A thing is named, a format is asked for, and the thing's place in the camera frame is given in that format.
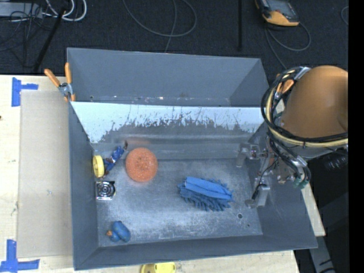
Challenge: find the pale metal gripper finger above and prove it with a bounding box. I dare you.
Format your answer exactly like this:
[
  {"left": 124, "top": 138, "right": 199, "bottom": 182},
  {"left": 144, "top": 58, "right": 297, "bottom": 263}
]
[
  {"left": 235, "top": 142, "right": 261, "bottom": 168},
  {"left": 245, "top": 180, "right": 271, "bottom": 209}
]

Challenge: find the blue fringed duster cloth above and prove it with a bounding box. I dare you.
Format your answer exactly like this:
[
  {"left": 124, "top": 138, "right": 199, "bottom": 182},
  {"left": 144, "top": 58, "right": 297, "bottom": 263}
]
[{"left": 177, "top": 176, "right": 235, "bottom": 213}]

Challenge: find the grey metal bin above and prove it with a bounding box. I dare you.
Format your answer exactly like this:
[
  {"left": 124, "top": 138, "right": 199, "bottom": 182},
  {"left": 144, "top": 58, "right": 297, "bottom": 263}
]
[{"left": 66, "top": 47, "right": 319, "bottom": 271}]

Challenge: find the orange round sponge ball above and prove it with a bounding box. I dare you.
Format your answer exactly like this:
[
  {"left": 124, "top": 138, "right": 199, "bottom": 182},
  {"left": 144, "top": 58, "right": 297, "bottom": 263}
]
[{"left": 125, "top": 147, "right": 159, "bottom": 183}]

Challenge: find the blue toy figure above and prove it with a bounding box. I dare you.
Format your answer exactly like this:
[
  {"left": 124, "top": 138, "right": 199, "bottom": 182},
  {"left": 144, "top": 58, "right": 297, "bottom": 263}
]
[{"left": 103, "top": 142, "right": 128, "bottom": 172}]

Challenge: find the blue toy duck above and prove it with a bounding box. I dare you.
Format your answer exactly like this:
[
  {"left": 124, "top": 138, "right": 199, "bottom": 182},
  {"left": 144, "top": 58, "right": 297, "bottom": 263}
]
[{"left": 106, "top": 220, "right": 132, "bottom": 243}]

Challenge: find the yellow toy wheel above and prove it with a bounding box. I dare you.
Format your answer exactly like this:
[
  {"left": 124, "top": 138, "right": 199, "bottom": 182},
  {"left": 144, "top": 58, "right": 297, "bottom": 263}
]
[{"left": 92, "top": 155, "right": 106, "bottom": 179}]

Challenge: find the pale wood flat board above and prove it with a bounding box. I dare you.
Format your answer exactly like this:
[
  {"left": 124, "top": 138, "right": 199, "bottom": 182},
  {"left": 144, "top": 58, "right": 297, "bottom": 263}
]
[{"left": 16, "top": 89, "right": 74, "bottom": 259}]

